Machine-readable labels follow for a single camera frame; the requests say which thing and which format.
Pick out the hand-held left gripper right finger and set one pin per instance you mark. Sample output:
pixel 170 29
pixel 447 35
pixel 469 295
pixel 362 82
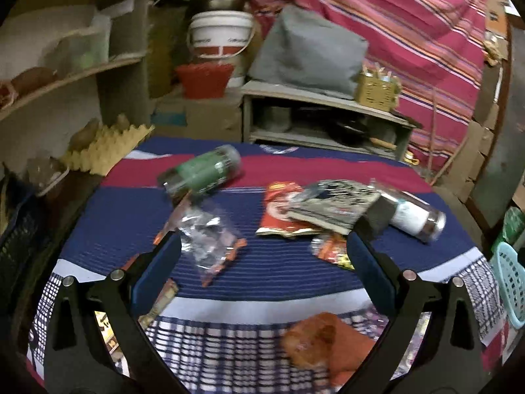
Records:
pixel 371 271

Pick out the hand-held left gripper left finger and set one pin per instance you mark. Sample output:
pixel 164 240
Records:
pixel 158 271

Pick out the orange snack wrapper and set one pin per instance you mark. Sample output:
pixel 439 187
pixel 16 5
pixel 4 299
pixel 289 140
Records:
pixel 332 251

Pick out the clear plastic bag orange strip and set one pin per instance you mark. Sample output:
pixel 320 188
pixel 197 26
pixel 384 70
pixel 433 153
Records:
pixel 205 234

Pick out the black and white patterned packet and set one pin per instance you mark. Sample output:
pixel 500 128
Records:
pixel 332 201

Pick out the red snack packet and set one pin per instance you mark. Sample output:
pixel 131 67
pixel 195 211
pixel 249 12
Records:
pixel 274 210

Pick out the light blue plastic basket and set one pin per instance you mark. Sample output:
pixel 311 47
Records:
pixel 510 279

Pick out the yellow printed box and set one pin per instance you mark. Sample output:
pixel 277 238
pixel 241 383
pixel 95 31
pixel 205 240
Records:
pixel 162 300

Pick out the white label jar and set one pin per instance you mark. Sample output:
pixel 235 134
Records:
pixel 414 215

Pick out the green label jar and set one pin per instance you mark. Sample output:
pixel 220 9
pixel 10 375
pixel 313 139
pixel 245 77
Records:
pixel 201 170

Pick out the yellow egg tray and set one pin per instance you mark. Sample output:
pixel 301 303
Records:
pixel 110 150

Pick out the thick wooden stick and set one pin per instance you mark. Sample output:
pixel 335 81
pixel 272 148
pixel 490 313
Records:
pixel 453 156

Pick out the dark blue plastic crate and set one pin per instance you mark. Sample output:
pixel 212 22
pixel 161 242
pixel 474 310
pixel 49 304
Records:
pixel 20 225

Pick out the green plastic bag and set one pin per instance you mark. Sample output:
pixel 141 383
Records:
pixel 514 227

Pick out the thin wooden stick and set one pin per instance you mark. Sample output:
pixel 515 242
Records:
pixel 432 131

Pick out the small potato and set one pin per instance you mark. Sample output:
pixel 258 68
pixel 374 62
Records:
pixel 122 122

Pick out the large potato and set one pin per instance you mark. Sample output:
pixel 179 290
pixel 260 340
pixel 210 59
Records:
pixel 84 134

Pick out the brown cardboard box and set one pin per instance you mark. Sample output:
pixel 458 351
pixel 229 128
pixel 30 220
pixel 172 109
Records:
pixel 205 119

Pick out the yellow utensil holder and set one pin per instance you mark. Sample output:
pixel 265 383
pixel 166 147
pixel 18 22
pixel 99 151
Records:
pixel 375 92

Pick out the small metal pot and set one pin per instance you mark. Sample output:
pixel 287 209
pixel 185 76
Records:
pixel 277 119

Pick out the grey door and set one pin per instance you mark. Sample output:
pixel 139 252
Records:
pixel 498 139

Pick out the grey low cabinet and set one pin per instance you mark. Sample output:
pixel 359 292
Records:
pixel 311 96

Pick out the red woven basket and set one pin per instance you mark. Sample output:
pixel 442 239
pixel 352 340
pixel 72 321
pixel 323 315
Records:
pixel 203 82

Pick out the cooking oil bottle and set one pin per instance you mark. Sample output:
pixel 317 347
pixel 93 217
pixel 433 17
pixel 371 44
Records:
pixel 164 53

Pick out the wooden shelf unit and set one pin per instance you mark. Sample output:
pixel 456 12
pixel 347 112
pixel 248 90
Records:
pixel 123 49

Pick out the sweet potato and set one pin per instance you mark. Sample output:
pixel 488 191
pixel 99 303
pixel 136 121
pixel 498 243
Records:
pixel 35 78

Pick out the grey cushion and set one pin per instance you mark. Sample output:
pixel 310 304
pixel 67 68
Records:
pixel 307 51

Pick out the clear plastic container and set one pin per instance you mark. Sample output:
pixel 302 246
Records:
pixel 82 45

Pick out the white bucket red label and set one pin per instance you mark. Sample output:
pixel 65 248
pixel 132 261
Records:
pixel 219 33

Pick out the red striped hanging cloth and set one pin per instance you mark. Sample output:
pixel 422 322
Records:
pixel 389 20

